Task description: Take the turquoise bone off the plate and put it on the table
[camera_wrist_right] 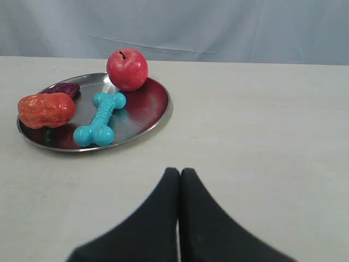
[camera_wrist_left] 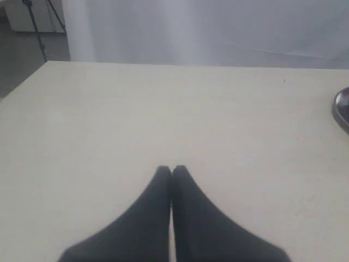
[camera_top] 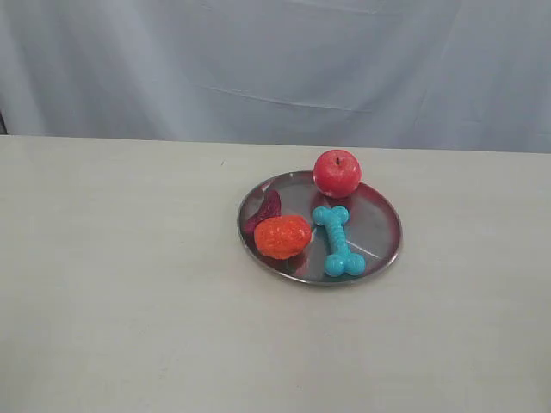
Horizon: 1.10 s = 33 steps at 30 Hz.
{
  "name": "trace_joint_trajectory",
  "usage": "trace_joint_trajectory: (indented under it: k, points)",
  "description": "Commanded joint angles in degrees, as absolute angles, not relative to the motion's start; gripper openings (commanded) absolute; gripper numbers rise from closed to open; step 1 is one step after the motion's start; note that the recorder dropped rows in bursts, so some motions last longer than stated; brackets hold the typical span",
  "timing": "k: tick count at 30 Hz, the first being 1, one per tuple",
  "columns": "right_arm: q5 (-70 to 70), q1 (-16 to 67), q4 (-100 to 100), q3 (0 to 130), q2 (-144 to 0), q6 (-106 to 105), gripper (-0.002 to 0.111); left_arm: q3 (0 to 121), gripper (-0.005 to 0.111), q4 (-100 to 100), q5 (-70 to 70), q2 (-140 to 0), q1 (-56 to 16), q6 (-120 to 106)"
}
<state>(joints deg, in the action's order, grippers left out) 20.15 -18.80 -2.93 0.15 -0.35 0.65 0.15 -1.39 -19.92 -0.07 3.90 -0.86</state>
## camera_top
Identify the teal toy bone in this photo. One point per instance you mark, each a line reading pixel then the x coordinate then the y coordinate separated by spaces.
pixel 341 260

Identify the dark red leaf-shaped item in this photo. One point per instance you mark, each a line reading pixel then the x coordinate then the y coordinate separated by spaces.
pixel 271 207

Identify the orange toy strawberry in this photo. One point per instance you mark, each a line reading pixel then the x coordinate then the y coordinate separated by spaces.
pixel 282 237

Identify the red apple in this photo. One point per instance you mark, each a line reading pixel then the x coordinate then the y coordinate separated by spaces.
pixel 337 173

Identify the round metal plate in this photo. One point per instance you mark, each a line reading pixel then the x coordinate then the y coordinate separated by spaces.
pixel 373 231

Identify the white backdrop cloth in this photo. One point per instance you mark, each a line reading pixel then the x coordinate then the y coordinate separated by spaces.
pixel 464 75

